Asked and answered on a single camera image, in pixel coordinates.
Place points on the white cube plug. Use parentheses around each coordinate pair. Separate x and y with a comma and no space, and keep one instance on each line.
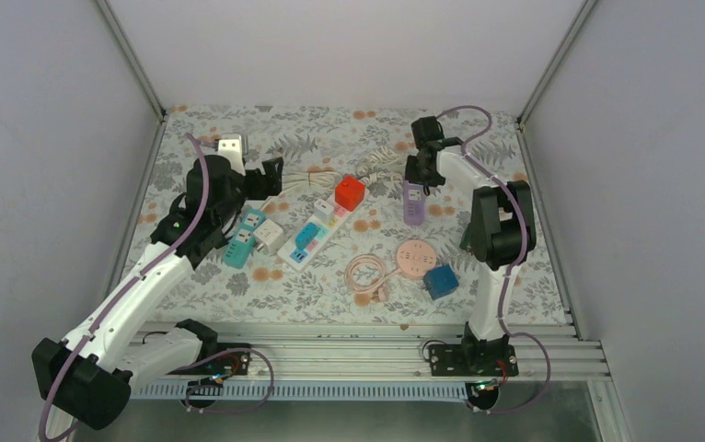
(324,211)

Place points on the floral table mat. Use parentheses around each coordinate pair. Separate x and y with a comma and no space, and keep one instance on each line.
(317,144)

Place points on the white multicolour power strip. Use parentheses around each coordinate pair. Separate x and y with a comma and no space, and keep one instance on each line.
(299,260)

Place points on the pink round socket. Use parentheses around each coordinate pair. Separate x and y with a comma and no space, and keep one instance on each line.
(415,258)

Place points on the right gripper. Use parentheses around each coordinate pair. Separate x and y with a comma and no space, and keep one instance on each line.
(411,176)

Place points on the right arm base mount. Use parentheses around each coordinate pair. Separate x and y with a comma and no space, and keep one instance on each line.
(493,359)

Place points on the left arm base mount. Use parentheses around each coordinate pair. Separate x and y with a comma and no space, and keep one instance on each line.
(225,364)

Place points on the aluminium rail frame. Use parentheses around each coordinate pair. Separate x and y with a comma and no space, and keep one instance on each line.
(372,383)

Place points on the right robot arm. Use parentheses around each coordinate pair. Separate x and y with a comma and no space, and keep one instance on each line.
(500,234)

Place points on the purple power strip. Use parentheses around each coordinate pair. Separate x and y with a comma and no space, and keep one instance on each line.
(413,204)

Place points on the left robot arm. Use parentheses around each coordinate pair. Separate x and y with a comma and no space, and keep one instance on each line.
(93,370)

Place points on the cyan cube socket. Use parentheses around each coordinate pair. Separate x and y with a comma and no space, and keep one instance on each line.
(305,235)

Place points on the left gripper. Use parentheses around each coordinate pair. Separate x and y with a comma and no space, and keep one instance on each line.
(272,180)

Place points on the white tiger cube socket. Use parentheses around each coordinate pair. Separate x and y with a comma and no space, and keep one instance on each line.
(269,237)

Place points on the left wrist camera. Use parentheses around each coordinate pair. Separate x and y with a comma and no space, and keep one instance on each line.
(234,148)

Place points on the teal power strip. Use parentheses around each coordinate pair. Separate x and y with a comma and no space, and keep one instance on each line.
(243,242)

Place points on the dark green cube socket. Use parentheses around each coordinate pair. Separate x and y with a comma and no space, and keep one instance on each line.
(466,241)

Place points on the blue cube socket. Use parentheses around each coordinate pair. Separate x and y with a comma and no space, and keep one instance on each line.
(441,281)

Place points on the red cube socket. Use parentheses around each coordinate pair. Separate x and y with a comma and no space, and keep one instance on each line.
(349,193)

